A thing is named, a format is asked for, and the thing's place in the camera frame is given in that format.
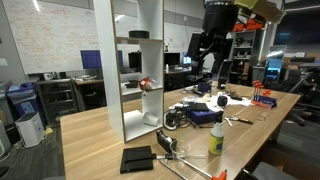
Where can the large dark wall screen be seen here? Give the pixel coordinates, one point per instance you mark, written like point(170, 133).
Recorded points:
point(298, 26)

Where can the black metal cabinet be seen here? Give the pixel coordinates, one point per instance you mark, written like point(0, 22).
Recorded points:
point(57, 100)

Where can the blue recycling bin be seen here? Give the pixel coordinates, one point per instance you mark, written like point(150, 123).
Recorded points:
point(23, 100)

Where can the black round disc object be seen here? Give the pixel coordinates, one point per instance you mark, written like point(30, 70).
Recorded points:
point(138, 34)

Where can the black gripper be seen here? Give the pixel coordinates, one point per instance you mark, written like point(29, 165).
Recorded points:
point(218, 21)

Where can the grey storage rack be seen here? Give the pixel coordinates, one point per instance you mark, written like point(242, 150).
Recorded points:
point(246, 55)

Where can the yellow label spray bottle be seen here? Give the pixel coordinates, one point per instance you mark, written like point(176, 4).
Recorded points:
point(216, 141)

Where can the white paper cup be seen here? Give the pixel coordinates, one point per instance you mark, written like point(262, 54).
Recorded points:
point(151, 119)

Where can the blue box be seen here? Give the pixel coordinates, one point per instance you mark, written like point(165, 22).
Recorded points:
point(201, 116)

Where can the olive wrist camera block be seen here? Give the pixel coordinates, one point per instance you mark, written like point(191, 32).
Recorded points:
point(263, 8)

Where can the whiteboard with writing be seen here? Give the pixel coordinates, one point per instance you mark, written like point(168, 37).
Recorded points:
point(50, 36)

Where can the thin metal rod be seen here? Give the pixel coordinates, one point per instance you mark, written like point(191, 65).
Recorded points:
point(173, 170)

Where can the white air purifier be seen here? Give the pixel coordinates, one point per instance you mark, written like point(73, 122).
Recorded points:
point(30, 129)

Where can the white papers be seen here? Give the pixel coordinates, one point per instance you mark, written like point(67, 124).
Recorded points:
point(238, 101)

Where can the clear plastic cup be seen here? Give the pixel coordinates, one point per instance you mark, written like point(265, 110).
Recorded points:
point(180, 149)

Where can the blue computer monitor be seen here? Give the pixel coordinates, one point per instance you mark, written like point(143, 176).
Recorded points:
point(90, 59)

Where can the orange hex key set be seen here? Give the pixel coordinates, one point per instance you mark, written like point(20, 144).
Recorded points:
point(263, 99)

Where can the red object in plastic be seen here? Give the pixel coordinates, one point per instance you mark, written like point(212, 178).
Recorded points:
point(146, 84)

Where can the digital caliper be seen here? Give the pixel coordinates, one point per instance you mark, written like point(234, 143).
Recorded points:
point(163, 156)

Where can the brown wooden desk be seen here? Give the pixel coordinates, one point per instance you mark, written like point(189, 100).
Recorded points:
point(89, 91)

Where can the black office chair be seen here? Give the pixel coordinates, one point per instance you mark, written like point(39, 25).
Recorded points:
point(225, 75)

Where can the grey padded chair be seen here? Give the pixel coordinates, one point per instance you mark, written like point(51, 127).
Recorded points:
point(270, 171)

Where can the small black shelf object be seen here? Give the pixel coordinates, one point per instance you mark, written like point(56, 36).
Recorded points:
point(132, 84)

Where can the small metal wrench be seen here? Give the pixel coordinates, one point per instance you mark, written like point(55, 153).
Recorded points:
point(228, 121)

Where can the small black round speaker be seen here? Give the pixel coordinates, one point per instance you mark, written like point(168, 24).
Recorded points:
point(222, 101)

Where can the dark flat monitor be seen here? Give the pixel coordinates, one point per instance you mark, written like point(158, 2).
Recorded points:
point(172, 59)

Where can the white shelf unit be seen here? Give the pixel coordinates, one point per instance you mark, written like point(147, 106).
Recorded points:
point(106, 66)

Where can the black flat box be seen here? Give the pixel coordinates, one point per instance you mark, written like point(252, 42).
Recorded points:
point(136, 160)

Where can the black flat case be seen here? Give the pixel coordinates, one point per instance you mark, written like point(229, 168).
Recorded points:
point(198, 106)

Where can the orange storage boxes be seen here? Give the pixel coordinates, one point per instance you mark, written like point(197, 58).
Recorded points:
point(251, 25)

